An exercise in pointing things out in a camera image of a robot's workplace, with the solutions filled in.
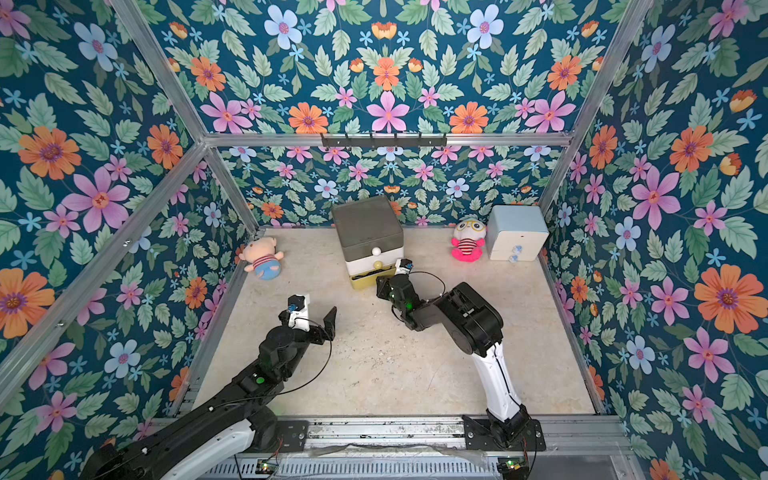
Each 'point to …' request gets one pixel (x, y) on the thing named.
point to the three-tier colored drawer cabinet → (371, 237)
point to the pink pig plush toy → (261, 253)
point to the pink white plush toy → (468, 239)
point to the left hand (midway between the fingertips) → (323, 305)
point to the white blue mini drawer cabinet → (515, 233)
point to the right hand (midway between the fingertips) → (380, 278)
